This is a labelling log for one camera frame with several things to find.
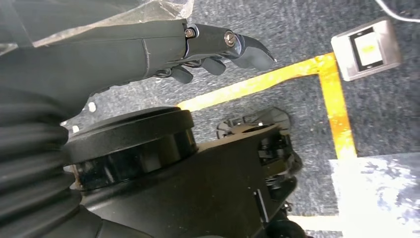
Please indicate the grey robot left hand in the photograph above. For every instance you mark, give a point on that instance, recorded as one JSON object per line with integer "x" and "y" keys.
{"x": 82, "y": 56}

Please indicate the black robot leg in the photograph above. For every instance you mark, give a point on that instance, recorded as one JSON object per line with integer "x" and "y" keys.
{"x": 197, "y": 184}

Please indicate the yellow floor tape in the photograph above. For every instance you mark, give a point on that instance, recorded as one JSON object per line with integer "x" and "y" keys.
{"x": 334, "y": 108}

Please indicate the metal floor socket box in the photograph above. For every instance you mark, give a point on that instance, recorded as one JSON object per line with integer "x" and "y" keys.
{"x": 367, "y": 49}

